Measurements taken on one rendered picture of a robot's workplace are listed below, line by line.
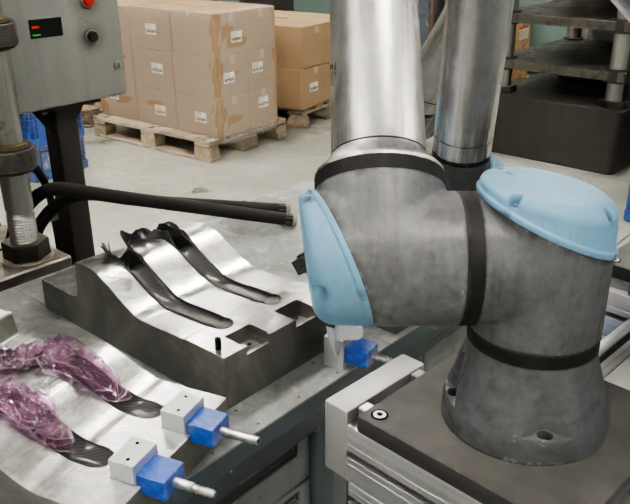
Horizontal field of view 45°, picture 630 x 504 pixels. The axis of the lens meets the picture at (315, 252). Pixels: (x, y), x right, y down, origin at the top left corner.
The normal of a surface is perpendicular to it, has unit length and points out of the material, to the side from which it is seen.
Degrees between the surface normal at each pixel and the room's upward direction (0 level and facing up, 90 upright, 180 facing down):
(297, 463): 90
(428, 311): 115
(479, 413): 72
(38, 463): 24
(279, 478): 90
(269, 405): 0
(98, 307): 90
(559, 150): 90
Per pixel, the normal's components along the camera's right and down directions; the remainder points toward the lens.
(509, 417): -0.41, 0.07
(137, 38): -0.60, 0.22
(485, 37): 0.06, 0.61
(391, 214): 0.07, -0.30
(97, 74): 0.75, 0.26
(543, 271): -0.09, 0.31
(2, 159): 0.20, 0.40
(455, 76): -0.69, 0.44
